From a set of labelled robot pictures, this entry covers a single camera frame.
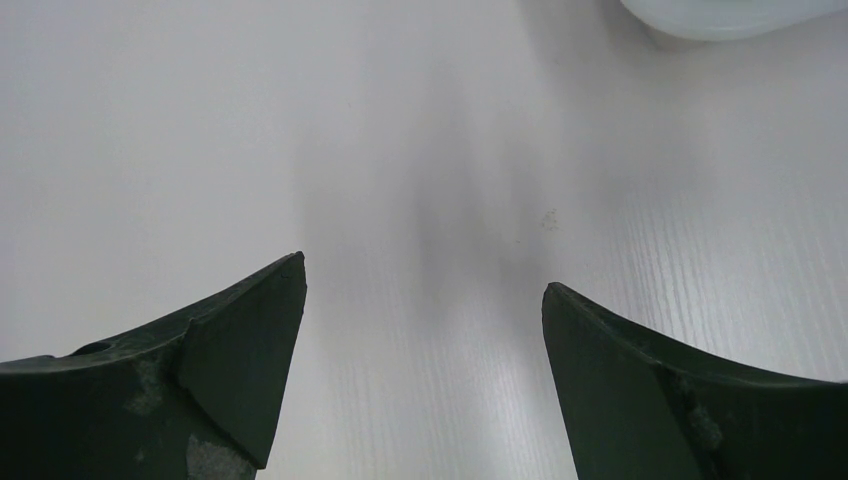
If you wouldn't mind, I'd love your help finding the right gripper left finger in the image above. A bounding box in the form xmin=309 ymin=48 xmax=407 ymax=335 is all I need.
xmin=1 ymin=252 xmax=307 ymax=479

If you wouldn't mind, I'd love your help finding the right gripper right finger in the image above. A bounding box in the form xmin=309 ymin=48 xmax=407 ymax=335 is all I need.
xmin=542 ymin=283 xmax=847 ymax=479

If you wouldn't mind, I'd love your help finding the white plastic basket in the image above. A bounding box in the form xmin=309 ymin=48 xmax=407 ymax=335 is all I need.
xmin=622 ymin=0 xmax=847 ymax=42

